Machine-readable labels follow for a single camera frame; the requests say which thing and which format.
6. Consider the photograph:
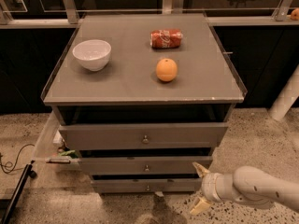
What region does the grey drawer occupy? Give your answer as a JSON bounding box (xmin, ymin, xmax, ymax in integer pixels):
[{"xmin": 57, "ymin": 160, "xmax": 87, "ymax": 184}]
[
  {"xmin": 59, "ymin": 122, "xmax": 228, "ymax": 150},
  {"xmin": 78, "ymin": 156, "xmax": 212, "ymax": 175},
  {"xmin": 92, "ymin": 178, "xmax": 201, "ymax": 193}
]

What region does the orange fruit on ledge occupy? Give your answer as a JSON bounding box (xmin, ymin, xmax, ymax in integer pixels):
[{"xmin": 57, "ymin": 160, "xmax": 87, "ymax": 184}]
[{"xmin": 291, "ymin": 8, "xmax": 299, "ymax": 21}]

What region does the metal window railing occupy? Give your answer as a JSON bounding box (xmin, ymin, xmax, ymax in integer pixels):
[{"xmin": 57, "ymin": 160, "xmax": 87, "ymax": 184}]
[{"xmin": 1, "ymin": 0, "xmax": 298, "ymax": 27}]

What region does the black stand leg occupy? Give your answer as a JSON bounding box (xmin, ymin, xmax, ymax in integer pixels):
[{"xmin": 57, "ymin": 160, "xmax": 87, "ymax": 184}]
[{"xmin": 0, "ymin": 161, "xmax": 36, "ymax": 224}]

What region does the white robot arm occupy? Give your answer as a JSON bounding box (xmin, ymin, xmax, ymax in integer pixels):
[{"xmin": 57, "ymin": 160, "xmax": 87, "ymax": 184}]
[{"xmin": 191, "ymin": 162, "xmax": 299, "ymax": 215}]

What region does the grey top drawer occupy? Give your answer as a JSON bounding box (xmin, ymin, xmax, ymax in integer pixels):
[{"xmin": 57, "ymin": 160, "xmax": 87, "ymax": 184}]
[{"xmin": 59, "ymin": 122, "xmax": 228, "ymax": 150}]

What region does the white pillar post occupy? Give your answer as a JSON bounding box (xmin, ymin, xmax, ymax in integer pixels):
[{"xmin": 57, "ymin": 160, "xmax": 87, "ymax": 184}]
[{"xmin": 269, "ymin": 64, "xmax": 299, "ymax": 120}]

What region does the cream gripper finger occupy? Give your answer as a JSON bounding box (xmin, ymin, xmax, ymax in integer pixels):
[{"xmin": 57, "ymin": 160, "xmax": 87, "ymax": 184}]
[
  {"xmin": 190, "ymin": 197, "xmax": 212, "ymax": 216},
  {"xmin": 192, "ymin": 162, "xmax": 209, "ymax": 178}
]

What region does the grey middle drawer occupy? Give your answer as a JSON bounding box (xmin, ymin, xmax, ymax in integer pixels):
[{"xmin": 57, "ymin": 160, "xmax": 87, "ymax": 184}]
[{"xmin": 78, "ymin": 156, "xmax": 212, "ymax": 175}]

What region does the grey bottom drawer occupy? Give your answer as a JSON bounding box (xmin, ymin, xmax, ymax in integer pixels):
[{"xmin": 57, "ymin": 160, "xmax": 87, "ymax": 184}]
[{"xmin": 92, "ymin": 178, "xmax": 201, "ymax": 193}]

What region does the clear plastic side bin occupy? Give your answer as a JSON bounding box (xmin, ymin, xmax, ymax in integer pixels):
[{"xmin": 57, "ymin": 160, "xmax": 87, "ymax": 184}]
[{"xmin": 32, "ymin": 113, "xmax": 80, "ymax": 172}]

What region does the red soda can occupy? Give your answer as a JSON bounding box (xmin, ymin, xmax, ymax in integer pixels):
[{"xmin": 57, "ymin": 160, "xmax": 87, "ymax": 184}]
[{"xmin": 149, "ymin": 29, "xmax": 183, "ymax": 49}]

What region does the grey drawer cabinet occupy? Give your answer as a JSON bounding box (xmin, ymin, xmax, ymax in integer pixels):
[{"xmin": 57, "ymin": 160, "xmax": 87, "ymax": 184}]
[{"xmin": 42, "ymin": 17, "xmax": 246, "ymax": 183}]

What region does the white ceramic bowl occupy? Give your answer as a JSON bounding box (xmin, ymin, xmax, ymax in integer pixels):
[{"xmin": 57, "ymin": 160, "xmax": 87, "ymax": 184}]
[{"xmin": 72, "ymin": 39, "xmax": 112, "ymax": 71}]

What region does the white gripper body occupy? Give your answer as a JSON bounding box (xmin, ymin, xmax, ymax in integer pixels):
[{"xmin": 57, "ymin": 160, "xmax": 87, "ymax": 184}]
[{"xmin": 201, "ymin": 173, "xmax": 221, "ymax": 203}]

